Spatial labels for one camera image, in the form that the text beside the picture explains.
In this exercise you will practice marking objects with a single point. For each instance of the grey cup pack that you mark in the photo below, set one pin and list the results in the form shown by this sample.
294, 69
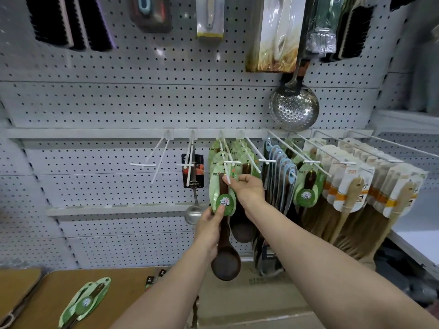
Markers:
425, 78

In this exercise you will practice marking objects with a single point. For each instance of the person's right forearm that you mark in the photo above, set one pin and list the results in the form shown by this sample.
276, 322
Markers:
336, 277

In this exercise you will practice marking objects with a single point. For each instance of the grey store shelf unit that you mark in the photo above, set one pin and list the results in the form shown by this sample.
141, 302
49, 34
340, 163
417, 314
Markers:
411, 236

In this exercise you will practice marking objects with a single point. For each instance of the black orange tool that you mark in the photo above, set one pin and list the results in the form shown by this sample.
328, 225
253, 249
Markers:
403, 1

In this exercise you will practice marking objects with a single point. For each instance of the person's left forearm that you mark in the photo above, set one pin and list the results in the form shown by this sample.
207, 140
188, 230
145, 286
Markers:
164, 298

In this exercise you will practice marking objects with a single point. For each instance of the wooden spatulas bunch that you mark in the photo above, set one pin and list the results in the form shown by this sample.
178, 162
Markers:
394, 198
350, 195

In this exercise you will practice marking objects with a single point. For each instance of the bundle of carded steel utensils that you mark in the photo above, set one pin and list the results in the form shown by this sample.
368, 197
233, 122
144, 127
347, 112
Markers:
151, 280

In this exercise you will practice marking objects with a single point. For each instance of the black flat brush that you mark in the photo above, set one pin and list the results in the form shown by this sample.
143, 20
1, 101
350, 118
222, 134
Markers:
80, 27
48, 20
99, 27

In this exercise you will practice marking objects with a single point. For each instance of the flat cardboard box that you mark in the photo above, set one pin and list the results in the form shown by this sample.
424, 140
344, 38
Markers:
247, 291

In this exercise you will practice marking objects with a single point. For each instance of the dark hanging pack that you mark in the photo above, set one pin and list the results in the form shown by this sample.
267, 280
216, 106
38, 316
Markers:
151, 13

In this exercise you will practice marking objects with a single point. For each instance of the assorted packaged goods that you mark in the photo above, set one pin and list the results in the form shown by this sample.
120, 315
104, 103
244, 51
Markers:
404, 280

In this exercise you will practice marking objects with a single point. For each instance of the clear pack green insert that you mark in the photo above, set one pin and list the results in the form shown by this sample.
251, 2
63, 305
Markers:
324, 30

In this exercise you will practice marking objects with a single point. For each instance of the steel spatulas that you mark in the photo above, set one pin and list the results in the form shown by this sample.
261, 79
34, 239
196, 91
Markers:
281, 181

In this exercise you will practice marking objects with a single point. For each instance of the small steel ladle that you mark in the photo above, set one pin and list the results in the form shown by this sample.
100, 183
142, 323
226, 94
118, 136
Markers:
193, 214

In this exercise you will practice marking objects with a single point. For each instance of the white knife in package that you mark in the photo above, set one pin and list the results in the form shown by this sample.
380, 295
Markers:
274, 37

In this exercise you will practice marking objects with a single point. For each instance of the person's right hand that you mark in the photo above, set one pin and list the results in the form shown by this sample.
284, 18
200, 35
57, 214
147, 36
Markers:
248, 191

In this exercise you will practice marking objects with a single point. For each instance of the person's left hand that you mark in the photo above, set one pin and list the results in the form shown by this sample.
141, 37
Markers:
209, 232

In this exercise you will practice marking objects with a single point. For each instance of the pale boxed pack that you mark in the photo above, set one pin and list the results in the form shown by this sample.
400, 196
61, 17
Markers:
210, 17

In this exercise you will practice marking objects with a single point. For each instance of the dark wooden spoons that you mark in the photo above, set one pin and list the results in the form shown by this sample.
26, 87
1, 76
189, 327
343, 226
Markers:
243, 229

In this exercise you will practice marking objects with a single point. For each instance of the large steel skimmer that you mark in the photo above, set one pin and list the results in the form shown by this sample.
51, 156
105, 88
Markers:
294, 109

